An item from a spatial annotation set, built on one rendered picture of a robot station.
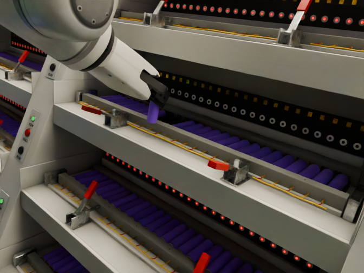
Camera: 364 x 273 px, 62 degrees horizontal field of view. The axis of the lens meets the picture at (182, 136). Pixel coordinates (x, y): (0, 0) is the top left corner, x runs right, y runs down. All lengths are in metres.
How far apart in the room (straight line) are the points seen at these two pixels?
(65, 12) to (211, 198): 0.30
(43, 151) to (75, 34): 0.48
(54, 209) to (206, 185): 0.36
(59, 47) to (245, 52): 0.25
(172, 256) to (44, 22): 0.39
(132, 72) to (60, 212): 0.36
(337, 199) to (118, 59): 0.33
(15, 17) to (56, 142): 0.45
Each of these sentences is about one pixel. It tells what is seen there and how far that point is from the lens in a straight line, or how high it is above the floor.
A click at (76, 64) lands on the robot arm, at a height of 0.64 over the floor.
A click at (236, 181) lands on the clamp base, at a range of 0.43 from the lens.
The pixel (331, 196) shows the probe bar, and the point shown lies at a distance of 0.43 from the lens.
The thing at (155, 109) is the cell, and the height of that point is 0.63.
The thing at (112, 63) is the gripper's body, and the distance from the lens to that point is 0.41.
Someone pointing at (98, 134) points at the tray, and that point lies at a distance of 0.60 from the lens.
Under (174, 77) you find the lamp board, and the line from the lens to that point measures 0.70.
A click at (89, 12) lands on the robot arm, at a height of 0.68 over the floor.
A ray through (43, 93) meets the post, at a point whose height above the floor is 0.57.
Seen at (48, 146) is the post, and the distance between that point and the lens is 0.76.
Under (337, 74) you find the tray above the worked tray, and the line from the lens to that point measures 0.43.
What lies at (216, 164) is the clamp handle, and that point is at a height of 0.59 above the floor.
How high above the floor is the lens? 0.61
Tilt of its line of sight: 1 degrees down
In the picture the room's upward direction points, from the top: 21 degrees clockwise
